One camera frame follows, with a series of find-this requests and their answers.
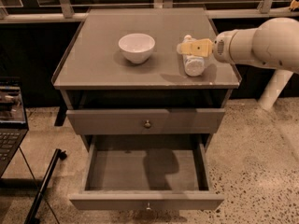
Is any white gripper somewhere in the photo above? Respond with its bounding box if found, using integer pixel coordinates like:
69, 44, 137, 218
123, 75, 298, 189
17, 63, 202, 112
177, 30, 249, 63

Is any grey drawer cabinet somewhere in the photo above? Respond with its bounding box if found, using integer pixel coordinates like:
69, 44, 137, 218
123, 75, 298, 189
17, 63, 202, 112
52, 8, 240, 147

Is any open grey middle drawer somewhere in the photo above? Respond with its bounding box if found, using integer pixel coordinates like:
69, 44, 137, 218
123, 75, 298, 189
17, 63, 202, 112
70, 134, 224, 211

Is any white ceramic bowl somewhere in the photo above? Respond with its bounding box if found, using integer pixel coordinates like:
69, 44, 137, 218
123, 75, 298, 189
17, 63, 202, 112
119, 34, 155, 63

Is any round top drawer knob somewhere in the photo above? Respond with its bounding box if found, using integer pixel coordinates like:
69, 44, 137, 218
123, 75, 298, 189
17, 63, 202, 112
144, 120, 151, 129

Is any black laptop stand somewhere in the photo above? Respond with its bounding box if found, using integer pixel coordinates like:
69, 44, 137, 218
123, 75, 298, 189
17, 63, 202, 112
19, 148, 67, 224

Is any grey top drawer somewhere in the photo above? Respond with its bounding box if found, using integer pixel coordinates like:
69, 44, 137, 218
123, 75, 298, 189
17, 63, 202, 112
66, 108, 225, 135

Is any clear plastic water bottle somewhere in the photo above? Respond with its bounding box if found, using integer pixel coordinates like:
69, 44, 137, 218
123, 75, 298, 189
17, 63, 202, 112
182, 35, 205, 77

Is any metal window railing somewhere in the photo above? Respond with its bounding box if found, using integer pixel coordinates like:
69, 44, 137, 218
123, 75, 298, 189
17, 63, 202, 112
0, 0, 298, 23

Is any black laptop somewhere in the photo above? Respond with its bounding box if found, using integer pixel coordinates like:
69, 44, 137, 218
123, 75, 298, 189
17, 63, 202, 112
0, 77, 29, 177

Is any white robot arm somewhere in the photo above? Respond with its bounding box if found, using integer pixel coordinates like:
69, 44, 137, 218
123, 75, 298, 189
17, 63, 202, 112
177, 18, 299, 110

